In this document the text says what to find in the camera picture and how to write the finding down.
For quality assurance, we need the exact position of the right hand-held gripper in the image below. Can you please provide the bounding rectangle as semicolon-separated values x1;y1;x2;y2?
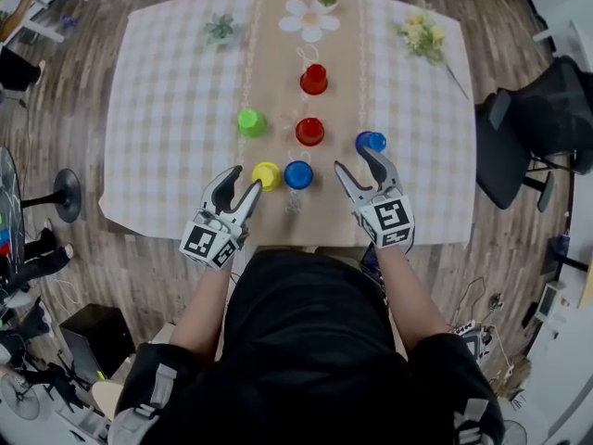
333;145;417;250

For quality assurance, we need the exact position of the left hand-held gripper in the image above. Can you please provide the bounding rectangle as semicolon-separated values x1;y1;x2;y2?
179;164;264;271

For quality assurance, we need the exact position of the blue cup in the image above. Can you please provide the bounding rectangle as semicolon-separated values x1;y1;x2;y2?
283;159;315;191
354;130;388;154

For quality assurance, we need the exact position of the yellow cup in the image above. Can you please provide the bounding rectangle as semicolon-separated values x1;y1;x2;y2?
250;161;284;192

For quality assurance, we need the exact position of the red cup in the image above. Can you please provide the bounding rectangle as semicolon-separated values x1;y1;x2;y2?
295;117;326;147
298;63;331;95

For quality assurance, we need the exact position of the green cup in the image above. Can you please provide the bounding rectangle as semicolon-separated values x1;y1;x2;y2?
236;108;270;139

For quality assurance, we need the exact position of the person's right forearm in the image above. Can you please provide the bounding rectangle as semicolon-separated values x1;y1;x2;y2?
376;242;453;362

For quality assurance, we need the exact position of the person's left forearm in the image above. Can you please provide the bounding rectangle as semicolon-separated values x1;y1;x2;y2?
168;258;242;366

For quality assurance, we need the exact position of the checked tablecloth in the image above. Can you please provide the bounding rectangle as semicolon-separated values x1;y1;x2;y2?
99;0;479;250

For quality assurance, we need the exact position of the yellow flower bouquet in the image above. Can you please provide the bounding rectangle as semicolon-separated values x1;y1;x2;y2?
393;0;471;101

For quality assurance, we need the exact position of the white flower-shaped mat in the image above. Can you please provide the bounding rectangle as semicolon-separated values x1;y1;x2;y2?
278;0;342;45

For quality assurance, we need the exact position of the small green succulent plant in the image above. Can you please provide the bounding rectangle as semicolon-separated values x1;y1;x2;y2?
202;12;238;46

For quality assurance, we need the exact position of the black round stand base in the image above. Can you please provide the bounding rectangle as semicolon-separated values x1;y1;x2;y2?
20;168;83;224

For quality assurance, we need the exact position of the person's black clothing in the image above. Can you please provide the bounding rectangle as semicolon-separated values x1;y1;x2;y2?
108;247;507;445

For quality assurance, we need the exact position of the black office chair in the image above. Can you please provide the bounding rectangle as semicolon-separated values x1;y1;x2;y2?
473;55;593;213

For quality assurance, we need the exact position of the white device on floor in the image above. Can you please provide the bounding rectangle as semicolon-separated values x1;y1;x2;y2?
451;321;495;365

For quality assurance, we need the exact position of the black box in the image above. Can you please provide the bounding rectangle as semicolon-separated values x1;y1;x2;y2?
58;302;137;382

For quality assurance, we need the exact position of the round glass table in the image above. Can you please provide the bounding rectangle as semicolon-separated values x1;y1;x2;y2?
0;146;27;296

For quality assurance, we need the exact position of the grey floor fan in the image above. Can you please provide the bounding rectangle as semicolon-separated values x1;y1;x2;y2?
0;372;42;422

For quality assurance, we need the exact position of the grey harness strap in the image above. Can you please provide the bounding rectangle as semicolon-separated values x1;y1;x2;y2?
107;362;179;445
451;397;490;445

